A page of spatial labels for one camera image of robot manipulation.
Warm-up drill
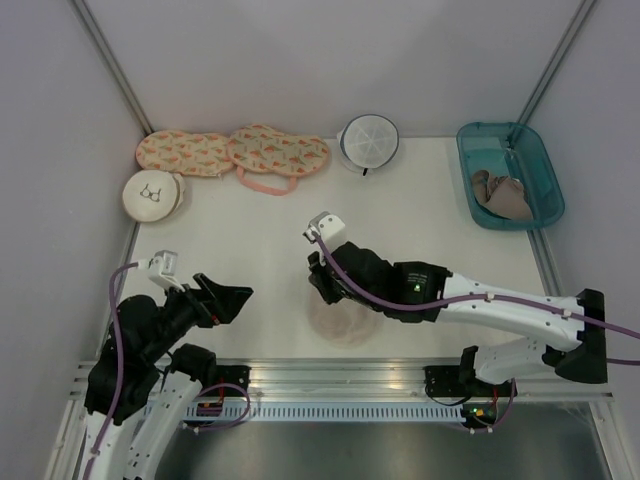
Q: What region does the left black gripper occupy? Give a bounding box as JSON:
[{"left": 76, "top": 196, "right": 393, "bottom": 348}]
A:
[{"left": 144, "top": 270, "right": 252, "bottom": 362}]

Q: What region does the beige round laundry bag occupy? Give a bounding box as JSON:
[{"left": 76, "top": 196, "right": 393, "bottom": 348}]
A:
[{"left": 308, "top": 293, "right": 382, "bottom": 348}]

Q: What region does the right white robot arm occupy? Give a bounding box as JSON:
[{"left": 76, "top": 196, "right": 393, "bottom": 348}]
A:
[{"left": 307, "top": 242, "right": 608, "bottom": 395}]

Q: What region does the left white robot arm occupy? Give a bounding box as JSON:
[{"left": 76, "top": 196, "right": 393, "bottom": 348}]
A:
[{"left": 81, "top": 273, "right": 253, "bottom": 479}]

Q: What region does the beige bra in bin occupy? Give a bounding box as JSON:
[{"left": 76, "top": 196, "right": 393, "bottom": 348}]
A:
[{"left": 471, "top": 170, "right": 533, "bottom": 221}]

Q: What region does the beige glasses-print laundry bag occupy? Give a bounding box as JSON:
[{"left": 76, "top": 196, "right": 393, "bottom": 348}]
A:
[{"left": 122, "top": 170, "right": 186, "bottom": 223}]

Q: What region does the white mesh laundry bag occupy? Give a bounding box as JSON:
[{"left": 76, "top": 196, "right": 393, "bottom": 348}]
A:
[{"left": 337, "top": 114, "right": 400, "bottom": 176}]

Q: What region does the floral bra bag left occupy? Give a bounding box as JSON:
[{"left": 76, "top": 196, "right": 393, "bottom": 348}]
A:
[{"left": 135, "top": 130, "right": 235, "bottom": 177}]

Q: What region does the teal plastic bin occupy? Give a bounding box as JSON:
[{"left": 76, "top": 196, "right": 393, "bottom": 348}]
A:
[{"left": 456, "top": 122, "right": 565, "bottom": 231}]

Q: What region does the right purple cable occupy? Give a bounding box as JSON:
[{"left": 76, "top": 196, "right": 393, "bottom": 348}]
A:
[{"left": 317, "top": 234, "right": 640, "bottom": 366}]

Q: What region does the purple cable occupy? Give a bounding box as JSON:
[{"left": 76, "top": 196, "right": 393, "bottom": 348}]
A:
[
  {"left": 82, "top": 259, "right": 151, "bottom": 480},
  {"left": 317, "top": 234, "right": 640, "bottom": 366}
]

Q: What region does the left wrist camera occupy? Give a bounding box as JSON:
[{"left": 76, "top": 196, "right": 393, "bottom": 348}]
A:
[{"left": 143, "top": 250, "right": 183, "bottom": 291}]

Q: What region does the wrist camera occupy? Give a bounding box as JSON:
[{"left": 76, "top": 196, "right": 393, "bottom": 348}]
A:
[
  {"left": 143, "top": 250, "right": 183, "bottom": 291},
  {"left": 303, "top": 211, "right": 347, "bottom": 252}
]

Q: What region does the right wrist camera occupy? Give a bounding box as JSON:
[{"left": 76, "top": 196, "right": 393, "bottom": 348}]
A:
[{"left": 303, "top": 211, "right": 347, "bottom": 252}]

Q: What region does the aluminium mounting rail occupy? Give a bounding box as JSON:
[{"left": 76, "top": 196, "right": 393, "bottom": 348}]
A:
[{"left": 69, "top": 357, "right": 614, "bottom": 401}]

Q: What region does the white slotted cable duct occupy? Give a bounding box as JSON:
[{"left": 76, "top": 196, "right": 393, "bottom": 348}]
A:
[{"left": 184, "top": 401, "right": 464, "bottom": 423}]

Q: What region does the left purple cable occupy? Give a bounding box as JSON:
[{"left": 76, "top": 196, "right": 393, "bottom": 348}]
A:
[{"left": 82, "top": 259, "right": 151, "bottom": 480}]

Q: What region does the floral bra bag pink handle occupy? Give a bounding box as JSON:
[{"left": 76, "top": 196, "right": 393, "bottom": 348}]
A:
[{"left": 227, "top": 124, "right": 331, "bottom": 196}]

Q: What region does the right frame post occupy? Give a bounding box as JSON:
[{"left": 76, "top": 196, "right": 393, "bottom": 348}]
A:
[{"left": 517, "top": 0, "right": 599, "bottom": 124}]

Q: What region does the frame post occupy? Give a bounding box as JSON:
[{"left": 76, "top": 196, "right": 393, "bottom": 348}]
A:
[
  {"left": 517, "top": 0, "right": 599, "bottom": 124},
  {"left": 68, "top": 0, "right": 153, "bottom": 134}
]

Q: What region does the left frame post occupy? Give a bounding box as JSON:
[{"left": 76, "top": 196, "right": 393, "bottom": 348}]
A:
[{"left": 68, "top": 0, "right": 153, "bottom": 134}]

